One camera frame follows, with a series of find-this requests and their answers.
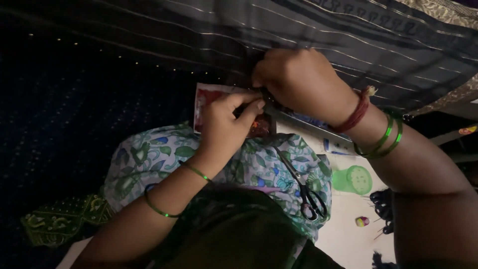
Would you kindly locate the person's left hand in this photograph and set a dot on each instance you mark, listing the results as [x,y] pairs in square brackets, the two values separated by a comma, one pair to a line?
[220,134]

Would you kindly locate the person's right hand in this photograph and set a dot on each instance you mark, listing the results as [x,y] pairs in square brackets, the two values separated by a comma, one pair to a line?
[302,82]

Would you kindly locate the person's right fingers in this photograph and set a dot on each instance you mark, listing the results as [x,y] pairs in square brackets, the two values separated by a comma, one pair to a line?
[263,73]

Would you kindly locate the grey striped saree fabric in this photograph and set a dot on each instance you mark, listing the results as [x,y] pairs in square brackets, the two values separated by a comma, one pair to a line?
[336,33]

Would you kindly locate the red and white card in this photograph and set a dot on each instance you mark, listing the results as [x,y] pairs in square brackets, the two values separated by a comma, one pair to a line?
[209,95]

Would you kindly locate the white box with blue print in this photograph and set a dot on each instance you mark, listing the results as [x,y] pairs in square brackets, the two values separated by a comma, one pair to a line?
[336,144]

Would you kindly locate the red thread wristband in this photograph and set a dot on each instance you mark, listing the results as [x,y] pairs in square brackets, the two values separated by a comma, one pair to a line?
[356,114]

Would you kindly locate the green bangle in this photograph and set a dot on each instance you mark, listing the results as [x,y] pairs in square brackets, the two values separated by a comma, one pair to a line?
[196,172]
[386,136]
[399,138]
[158,211]

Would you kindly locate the green plastic container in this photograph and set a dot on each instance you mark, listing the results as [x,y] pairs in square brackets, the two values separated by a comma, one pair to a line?
[353,180]

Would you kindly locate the dark green garment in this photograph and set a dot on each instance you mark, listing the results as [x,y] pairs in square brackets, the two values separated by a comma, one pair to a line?
[239,235]

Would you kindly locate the small pink yellow spool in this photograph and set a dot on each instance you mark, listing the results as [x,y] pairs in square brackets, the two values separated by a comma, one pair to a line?
[362,221]

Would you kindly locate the black thread tassels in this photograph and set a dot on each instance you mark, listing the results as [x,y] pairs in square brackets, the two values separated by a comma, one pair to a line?
[382,261]
[382,209]

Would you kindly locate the beige patterned cloth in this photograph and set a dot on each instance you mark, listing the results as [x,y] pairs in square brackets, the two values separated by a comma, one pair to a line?
[444,13]

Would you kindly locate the dark blue dotted fabric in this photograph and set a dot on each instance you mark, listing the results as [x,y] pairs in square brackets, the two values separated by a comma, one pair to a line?
[74,123]

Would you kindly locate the yellow and red packet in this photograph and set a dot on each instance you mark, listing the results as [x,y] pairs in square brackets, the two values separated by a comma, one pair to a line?
[467,130]

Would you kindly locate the green patterned fabric border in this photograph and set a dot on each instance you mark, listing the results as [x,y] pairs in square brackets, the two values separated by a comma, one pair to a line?
[63,220]

